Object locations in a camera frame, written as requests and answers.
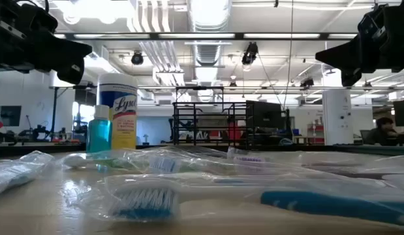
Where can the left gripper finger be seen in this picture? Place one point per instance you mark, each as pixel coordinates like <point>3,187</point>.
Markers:
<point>74,58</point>
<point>71,45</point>

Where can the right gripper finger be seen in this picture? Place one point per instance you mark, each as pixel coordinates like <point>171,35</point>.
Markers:
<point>348,62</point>
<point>348,48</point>

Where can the teal mouthwash bottle white cap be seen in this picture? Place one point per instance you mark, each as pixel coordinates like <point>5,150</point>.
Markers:
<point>99,134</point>

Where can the green toothbrush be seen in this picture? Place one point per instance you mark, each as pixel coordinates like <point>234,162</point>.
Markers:
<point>113,162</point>

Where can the blue toothbrush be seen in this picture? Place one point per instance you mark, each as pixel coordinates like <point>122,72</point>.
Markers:
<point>162,164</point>
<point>15,173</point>
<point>319,202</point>

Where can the black ceiling spotlight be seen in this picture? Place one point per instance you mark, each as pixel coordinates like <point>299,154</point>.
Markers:
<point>137,58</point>
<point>306,83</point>

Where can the white pillar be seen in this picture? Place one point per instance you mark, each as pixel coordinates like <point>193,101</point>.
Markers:
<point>337,117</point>

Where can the person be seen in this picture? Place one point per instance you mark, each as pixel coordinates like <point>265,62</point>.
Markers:
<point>382,134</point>

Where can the red storage shelf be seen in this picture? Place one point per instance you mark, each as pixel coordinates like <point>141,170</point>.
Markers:
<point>316,140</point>

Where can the Lysol wipes canister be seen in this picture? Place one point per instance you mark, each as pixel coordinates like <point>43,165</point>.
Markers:
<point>123,130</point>

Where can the black post stand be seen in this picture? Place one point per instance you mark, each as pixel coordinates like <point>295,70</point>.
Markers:
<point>53,114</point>

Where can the dark wall screen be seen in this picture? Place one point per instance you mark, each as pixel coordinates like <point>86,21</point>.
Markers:
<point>9,115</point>

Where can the black hanging camera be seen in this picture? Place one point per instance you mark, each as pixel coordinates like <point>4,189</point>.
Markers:
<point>250,53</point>

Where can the ribbed silver air duct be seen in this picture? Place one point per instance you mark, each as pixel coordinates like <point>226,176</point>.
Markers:
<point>208,52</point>

